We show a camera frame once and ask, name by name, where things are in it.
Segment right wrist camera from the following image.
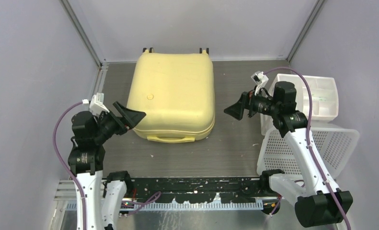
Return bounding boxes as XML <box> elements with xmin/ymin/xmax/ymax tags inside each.
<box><xmin>251</xmin><ymin>71</ymin><xmax>268</xmax><ymax>95</ymax></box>

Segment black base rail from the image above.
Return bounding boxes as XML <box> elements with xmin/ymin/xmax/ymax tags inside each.
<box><xmin>124</xmin><ymin>176</ymin><xmax>279</xmax><ymax>204</ymax></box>

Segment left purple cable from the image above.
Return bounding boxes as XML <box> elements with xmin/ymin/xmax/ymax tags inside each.
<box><xmin>52</xmin><ymin>101</ymin><xmax>162</xmax><ymax>230</ymax></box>

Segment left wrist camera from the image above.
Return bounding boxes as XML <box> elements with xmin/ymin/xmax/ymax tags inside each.
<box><xmin>81</xmin><ymin>92</ymin><xmax>110</xmax><ymax>115</ymax></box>

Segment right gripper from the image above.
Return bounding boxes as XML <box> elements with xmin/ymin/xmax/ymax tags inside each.
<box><xmin>224</xmin><ymin>85</ymin><xmax>280</xmax><ymax>120</ymax></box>

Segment white perforated plastic basket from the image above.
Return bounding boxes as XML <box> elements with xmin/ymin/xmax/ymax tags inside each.
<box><xmin>256</xmin><ymin>122</ymin><xmax>360</xmax><ymax>179</ymax></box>

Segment yellow hard-shell suitcase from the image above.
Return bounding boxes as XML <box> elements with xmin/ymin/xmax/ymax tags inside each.
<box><xmin>127</xmin><ymin>47</ymin><xmax>216</xmax><ymax>143</ymax></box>

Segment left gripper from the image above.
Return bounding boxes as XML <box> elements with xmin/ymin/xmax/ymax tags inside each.
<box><xmin>93</xmin><ymin>101</ymin><xmax>145</xmax><ymax>142</ymax></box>

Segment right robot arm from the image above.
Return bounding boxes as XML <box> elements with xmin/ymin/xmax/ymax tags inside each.
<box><xmin>224</xmin><ymin>81</ymin><xmax>353</xmax><ymax>230</ymax></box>

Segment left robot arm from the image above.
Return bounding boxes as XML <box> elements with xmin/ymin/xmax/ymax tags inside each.
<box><xmin>68</xmin><ymin>102</ymin><xmax>146</xmax><ymax>230</ymax></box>

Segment slotted metal cable duct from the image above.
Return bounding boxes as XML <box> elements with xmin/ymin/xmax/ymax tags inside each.
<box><xmin>65</xmin><ymin>200</ymin><xmax>264</xmax><ymax>211</ymax></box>

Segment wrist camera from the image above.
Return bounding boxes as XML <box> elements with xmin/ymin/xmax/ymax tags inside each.
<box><xmin>251</xmin><ymin>71</ymin><xmax>268</xmax><ymax>95</ymax></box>
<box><xmin>81</xmin><ymin>92</ymin><xmax>110</xmax><ymax>115</ymax></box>

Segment white divided organizer tray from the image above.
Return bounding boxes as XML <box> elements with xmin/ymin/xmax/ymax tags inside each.
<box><xmin>265</xmin><ymin>74</ymin><xmax>339</xmax><ymax>128</ymax></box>

